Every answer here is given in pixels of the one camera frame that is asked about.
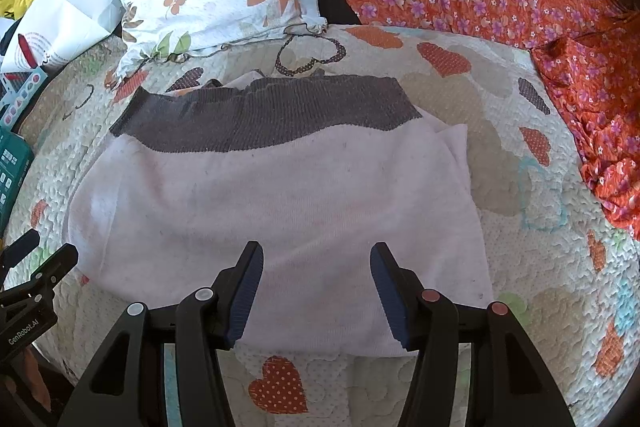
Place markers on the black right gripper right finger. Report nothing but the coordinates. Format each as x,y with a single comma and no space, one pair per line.
510,385

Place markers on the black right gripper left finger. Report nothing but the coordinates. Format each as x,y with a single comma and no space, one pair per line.
124,384

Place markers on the pink garment with grey waistband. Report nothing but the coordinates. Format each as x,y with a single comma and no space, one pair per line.
317,170

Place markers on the left hand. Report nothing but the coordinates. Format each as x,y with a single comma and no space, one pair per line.
25,370

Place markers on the green packaged box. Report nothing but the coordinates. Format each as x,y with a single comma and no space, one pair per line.
16,157

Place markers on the shapes-printed cardboard box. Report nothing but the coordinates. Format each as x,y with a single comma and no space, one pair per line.
17,90

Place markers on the white paper shopping bag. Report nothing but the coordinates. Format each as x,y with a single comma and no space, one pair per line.
53,33

